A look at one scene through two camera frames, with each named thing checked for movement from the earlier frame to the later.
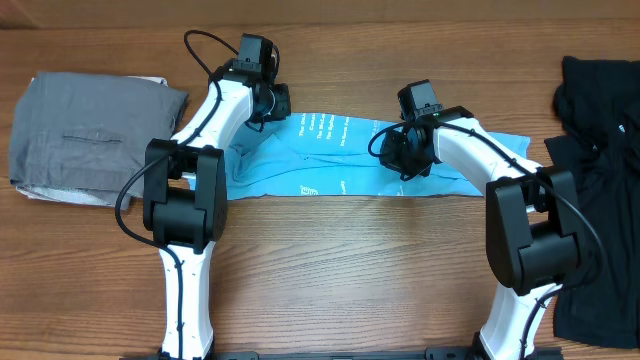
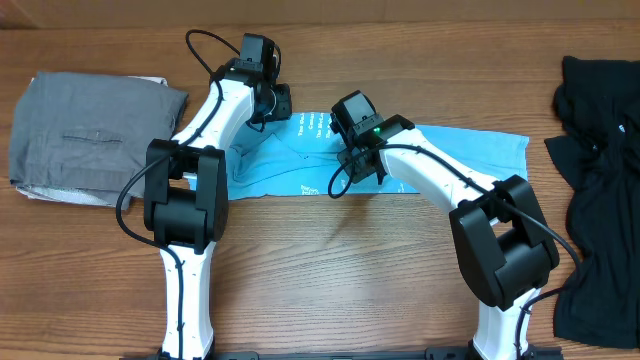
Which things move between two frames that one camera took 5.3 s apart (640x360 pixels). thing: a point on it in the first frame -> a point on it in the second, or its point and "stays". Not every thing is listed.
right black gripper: x=388 y=159 -> x=362 y=175
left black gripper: x=282 y=106 stays
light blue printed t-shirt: x=317 y=156 stays
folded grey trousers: x=75 y=137 stays
